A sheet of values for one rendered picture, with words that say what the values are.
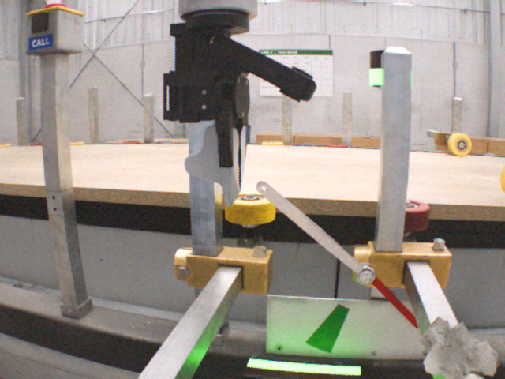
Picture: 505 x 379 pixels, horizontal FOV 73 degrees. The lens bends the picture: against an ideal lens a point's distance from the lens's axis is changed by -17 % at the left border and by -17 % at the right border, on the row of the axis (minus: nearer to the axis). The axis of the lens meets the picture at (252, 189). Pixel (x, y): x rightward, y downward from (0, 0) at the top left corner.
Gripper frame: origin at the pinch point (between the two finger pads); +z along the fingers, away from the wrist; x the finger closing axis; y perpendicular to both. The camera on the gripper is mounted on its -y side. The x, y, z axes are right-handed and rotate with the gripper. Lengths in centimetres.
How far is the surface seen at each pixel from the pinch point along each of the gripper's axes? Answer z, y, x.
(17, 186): 6, 57, -22
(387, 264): 9.8, -18.8, -5.5
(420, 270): 9.2, -22.7, -2.5
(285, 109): -8, 8, -115
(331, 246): 6.4, -11.1, -2.3
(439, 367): 8.8, -20.5, 18.3
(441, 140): 1, -55, -114
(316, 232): 4.4, -9.2, -1.6
